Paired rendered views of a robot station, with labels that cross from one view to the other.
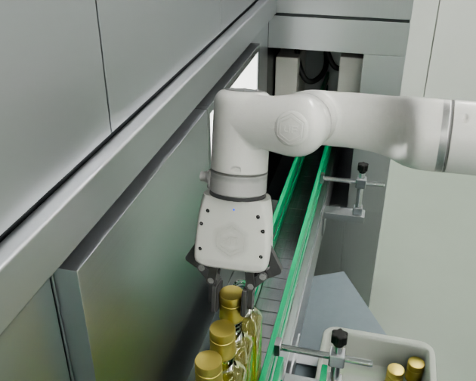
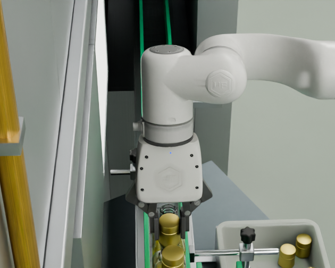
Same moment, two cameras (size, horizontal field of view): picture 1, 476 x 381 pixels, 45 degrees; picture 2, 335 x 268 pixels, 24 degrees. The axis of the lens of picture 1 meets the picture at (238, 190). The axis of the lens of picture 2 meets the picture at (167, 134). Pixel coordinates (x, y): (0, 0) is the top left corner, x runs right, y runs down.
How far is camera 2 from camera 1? 48 cm
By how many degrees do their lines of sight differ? 16
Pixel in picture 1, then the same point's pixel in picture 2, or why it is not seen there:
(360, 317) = (239, 204)
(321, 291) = not seen: hidden behind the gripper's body
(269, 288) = not seen: hidden behind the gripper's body
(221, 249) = (161, 186)
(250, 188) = (184, 133)
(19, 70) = (41, 98)
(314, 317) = (196, 214)
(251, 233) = (187, 169)
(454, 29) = not seen: outside the picture
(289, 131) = (219, 87)
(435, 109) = (332, 53)
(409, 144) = (313, 82)
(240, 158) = (174, 110)
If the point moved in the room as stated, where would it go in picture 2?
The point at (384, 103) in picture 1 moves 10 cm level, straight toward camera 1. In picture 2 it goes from (283, 43) to (293, 81)
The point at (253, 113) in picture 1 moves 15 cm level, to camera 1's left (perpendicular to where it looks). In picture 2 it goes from (184, 74) to (78, 91)
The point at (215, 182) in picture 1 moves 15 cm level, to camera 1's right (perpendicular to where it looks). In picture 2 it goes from (152, 132) to (249, 115)
